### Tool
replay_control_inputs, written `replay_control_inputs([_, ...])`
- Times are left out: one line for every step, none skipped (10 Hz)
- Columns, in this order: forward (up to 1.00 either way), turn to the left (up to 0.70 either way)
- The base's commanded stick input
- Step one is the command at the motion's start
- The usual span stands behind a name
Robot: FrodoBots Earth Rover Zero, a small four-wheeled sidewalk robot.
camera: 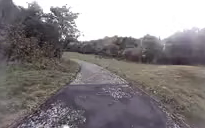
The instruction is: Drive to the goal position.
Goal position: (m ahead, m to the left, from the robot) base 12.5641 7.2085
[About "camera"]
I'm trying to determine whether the dark asphalt path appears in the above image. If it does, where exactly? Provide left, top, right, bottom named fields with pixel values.
left=10, top=59, right=191, bottom=128

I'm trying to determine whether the row of distant trees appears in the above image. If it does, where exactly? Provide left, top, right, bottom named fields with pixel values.
left=64, top=27, right=205, bottom=67

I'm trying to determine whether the grass field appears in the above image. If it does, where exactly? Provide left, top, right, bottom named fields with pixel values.
left=63, top=51, right=205, bottom=128

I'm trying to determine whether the grass verge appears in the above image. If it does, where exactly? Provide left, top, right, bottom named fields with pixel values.
left=0, top=58, right=82, bottom=128

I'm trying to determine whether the group of trees and bushes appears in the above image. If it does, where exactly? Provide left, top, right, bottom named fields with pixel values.
left=0, top=0, right=82, bottom=69

